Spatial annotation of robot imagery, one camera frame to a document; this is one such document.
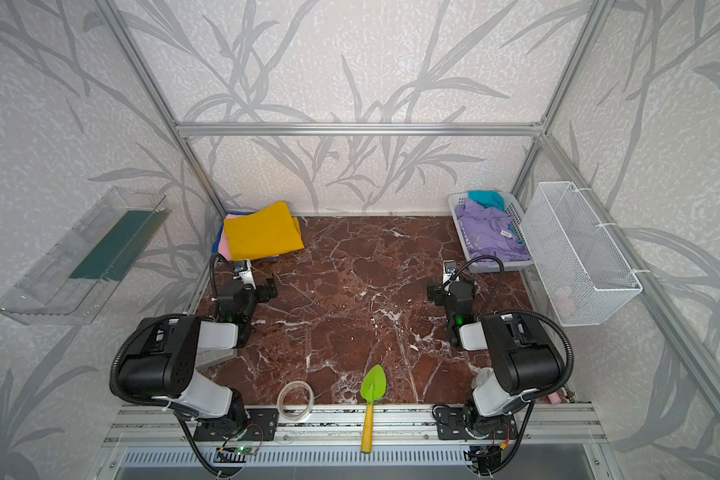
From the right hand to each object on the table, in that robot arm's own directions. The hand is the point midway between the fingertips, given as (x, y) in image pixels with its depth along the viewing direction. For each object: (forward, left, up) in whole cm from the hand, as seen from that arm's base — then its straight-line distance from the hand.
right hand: (450, 268), depth 95 cm
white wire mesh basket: (-21, -20, +27) cm, 39 cm away
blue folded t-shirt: (+14, +82, -4) cm, 83 cm away
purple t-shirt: (+18, -18, -4) cm, 26 cm away
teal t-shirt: (+31, -19, +1) cm, 36 cm away
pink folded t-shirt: (+12, +78, -3) cm, 79 cm away
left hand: (0, +60, +2) cm, 60 cm away
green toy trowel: (-33, +24, -5) cm, 42 cm away
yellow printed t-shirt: (+19, +63, -3) cm, 66 cm away
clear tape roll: (-37, +48, -6) cm, 61 cm away
